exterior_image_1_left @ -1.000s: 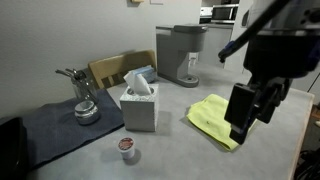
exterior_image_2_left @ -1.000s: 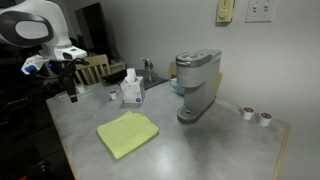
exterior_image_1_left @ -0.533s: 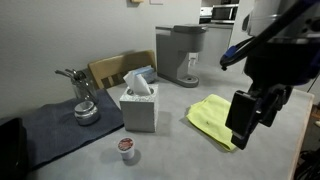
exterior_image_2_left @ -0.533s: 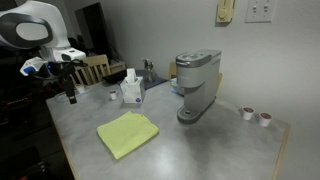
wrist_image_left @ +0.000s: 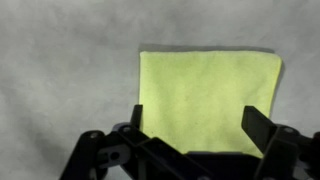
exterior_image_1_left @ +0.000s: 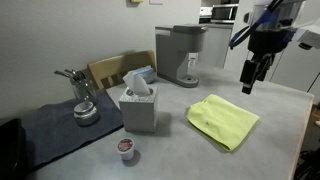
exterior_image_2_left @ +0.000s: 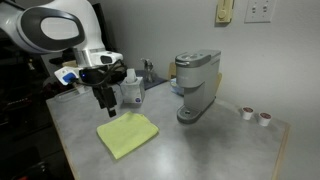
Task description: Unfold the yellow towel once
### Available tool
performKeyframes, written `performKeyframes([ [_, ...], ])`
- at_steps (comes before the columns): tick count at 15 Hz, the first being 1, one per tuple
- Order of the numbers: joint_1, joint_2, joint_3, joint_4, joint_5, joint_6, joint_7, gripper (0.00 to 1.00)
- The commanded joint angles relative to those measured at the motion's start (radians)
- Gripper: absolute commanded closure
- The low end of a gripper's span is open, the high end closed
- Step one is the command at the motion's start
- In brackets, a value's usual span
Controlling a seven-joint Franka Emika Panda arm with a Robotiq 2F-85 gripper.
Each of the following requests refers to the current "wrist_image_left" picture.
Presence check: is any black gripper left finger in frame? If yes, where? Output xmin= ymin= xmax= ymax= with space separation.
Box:
xmin=59 ymin=104 xmax=214 ymax=180

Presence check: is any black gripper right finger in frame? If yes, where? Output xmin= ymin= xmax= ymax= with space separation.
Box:
xmin=241 ymin=105 xmax=320 ymax=180

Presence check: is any yellow microfiber towel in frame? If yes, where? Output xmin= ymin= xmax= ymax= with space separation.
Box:
xmin=138 ymin=49 xmax=283 ymax=159

